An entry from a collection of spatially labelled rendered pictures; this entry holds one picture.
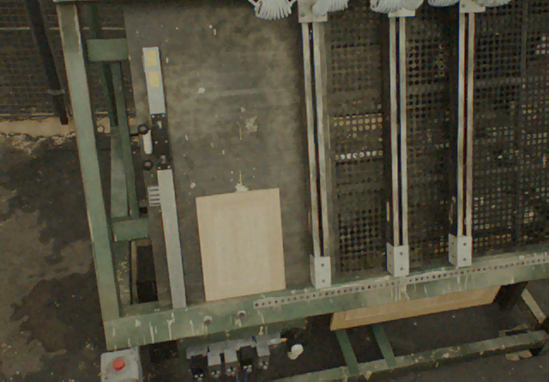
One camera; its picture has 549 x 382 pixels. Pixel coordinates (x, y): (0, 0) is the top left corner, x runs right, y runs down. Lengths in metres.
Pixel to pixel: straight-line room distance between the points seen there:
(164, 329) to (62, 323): 1.23
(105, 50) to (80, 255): 1.82
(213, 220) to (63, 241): 1.77
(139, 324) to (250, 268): 0.45
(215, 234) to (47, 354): 1.44
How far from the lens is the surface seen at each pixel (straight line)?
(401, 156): 2.09
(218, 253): 2.04
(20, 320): 3.34
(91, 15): 2.57
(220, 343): 2.19
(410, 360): 2.92
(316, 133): 1.96
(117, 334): 2.12
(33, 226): 3.78
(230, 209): 2.00
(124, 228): 2.06
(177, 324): 2.10
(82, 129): 1.91
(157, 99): 1.89
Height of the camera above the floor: 2.63
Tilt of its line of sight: 42 degrees down
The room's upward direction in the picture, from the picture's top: 4 degrees clockwise
